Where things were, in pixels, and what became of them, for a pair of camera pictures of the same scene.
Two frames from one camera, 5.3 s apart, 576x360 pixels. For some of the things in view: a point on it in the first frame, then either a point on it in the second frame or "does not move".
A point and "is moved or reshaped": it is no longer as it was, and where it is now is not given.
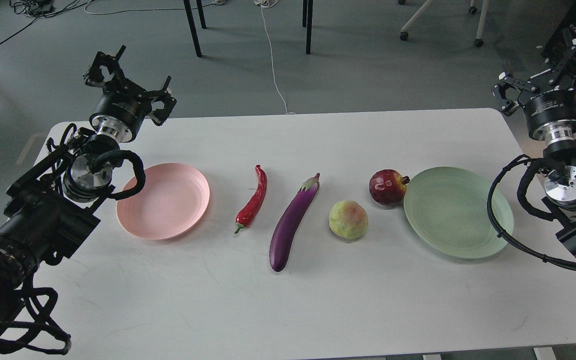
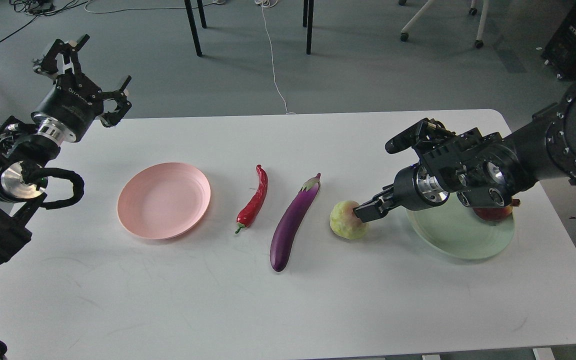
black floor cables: x=38 y=8 does not move
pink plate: x=173 y=199 does not move
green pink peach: x=349 y=219 does not move
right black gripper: x=554 y=111 -> x=415 y=188
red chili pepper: x=244 y=216 does not move
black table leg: x=307 y=10 does not move
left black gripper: x=120 y=109 -> x=73 y=104
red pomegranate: x=388 y=187 is moved or reshaped
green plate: x=446 y=208 does not move
